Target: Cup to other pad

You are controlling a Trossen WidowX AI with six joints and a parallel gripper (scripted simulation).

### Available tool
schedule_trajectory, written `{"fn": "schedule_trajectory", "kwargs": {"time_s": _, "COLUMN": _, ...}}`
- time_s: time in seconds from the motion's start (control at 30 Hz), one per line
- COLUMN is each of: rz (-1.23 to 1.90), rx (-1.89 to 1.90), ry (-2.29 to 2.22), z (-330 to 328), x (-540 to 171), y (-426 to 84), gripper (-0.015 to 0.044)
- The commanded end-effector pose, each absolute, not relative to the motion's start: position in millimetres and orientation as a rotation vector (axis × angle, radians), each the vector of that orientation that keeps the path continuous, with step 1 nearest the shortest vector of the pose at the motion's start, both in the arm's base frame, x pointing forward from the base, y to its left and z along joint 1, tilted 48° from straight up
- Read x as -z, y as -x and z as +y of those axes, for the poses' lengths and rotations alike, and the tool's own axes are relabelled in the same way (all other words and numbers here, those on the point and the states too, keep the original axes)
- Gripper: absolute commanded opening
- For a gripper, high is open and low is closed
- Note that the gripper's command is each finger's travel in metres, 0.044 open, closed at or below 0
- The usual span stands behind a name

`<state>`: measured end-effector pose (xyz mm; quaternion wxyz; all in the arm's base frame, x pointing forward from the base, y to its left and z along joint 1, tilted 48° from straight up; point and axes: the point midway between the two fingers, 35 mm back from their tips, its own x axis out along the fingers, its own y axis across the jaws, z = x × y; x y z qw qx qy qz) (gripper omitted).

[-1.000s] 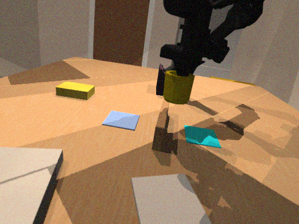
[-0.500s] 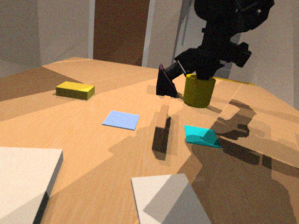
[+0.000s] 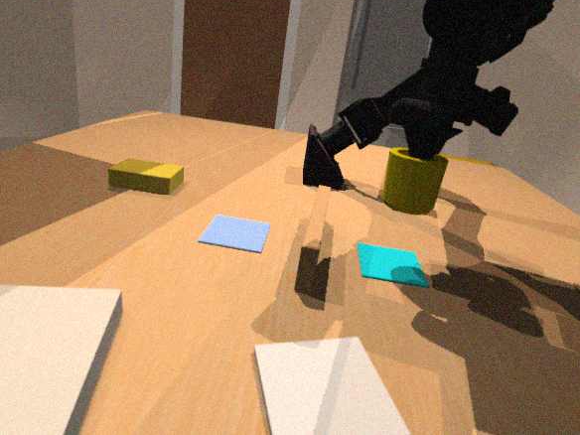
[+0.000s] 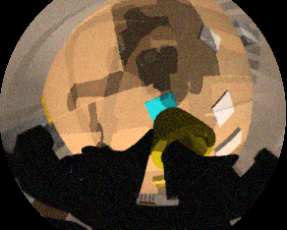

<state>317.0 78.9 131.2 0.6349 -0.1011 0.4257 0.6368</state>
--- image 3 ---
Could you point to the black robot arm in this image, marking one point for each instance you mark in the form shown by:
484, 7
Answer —
477, 28

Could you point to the white flat panel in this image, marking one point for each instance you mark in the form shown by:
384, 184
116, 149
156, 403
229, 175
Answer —
326, 387

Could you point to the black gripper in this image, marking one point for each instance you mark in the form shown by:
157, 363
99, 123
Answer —
428, 117

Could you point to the yellow rectangular block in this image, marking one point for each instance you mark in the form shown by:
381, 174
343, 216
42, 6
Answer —
146, 176

